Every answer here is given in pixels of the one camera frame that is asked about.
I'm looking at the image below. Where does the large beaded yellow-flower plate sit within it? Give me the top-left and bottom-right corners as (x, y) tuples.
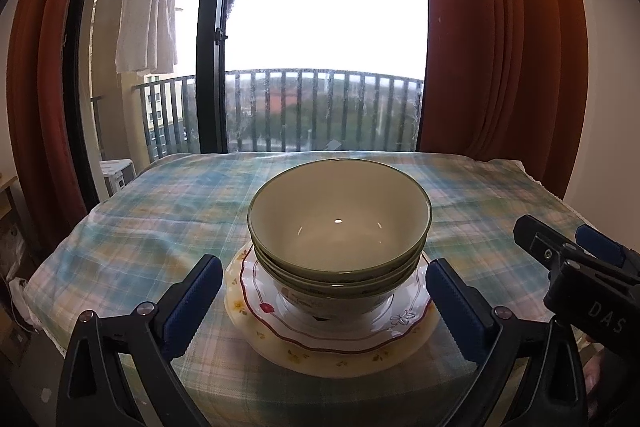
(224, 242), (439, 378)

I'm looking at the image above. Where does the ceramic bowl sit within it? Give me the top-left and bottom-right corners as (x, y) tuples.
(252, 245), (428, 297)

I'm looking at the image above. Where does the bowl blue pattern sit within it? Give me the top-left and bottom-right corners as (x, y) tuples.
(242, 255), (430, 323)

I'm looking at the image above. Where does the small red-rimmed white plate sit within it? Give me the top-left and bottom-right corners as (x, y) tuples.
(226, 246), (431, 355)

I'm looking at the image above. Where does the floral bowl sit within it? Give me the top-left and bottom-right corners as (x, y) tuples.
(247, 158), (433, 282)

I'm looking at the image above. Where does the person's right hand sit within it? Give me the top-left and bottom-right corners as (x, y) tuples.
(584, 349), (608, 417)

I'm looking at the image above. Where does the wooden shelf with clutter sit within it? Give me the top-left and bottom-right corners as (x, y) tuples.
(1, 174), (40, 365)

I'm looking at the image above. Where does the plaid tablecloth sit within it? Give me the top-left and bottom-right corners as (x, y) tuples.
(25, 152), (584, 426)

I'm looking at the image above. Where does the left red curtain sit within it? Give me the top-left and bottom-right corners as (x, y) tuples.
(6, 0), (86, 245)

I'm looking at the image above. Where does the red curtain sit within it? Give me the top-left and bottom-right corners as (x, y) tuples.
(418, 0), (589, 196)
(6, 0), (86, 245)

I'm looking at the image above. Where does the right red curtain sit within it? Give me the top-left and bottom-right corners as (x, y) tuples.
(418, 0), (589, 196)

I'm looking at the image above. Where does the white outdoor unit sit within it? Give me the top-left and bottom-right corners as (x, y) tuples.
(100, 158), (137, 196)

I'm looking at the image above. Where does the balcony metal railing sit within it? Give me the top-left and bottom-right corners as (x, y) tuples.
(132, 68), (424, 161)

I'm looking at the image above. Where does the white hanging laundry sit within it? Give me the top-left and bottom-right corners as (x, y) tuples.
(115, 0), (177, 75)

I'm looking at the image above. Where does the black window frame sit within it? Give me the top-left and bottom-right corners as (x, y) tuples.
(195, 0), (228, 154)

